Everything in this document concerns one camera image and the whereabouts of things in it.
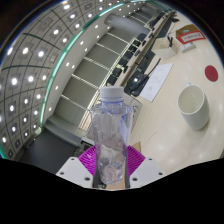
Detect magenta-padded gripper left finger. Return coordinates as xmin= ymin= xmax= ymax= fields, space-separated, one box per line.
xmin=55 ymin=145 xmax=98 ymax=189

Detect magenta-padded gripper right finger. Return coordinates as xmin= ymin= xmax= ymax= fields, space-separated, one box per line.
xmin=125 ymin=144 xmax=166 ymax=189

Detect clear plastic water bottle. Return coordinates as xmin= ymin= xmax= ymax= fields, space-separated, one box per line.
xmin=87 ymin=85 xmax=134 ymax=186

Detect white ceramic mug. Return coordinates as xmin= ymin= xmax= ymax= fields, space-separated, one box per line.
xmin=176 ymin=83 xmax=210 ymax=131

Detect black desk phone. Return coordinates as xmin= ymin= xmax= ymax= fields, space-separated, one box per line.
xmin=123 ymin=73 xmax=150 ymax=98

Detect white printed paper sheet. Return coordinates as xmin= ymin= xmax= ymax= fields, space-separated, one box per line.
xmin=138 ymin=62 xmax=174 ymax=103

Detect round ceiling lights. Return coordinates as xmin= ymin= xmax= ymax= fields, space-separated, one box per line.
xmin=0 ymin=0 xmax=134 ymax=158

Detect long curved conference desk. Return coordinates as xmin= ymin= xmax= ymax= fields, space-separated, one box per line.
xmin=119 ymin=8 xmax=178 ymax=88

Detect flat round red coaster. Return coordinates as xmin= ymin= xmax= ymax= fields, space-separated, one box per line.
xmin=204 ymin=64 xmax=219 ymax=83

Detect row of black office chairs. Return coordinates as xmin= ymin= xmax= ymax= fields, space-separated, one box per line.
xmin=105 ymin=31 xmax=148 ymax=88

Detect small white remote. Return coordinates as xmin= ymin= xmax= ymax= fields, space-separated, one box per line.
xmin=180 ymin=42 xmax=197 ymax=54

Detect red-edged open cardboard box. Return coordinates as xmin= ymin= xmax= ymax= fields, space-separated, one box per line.
xmin=175 ymin=23 xmax=205 ymax=44

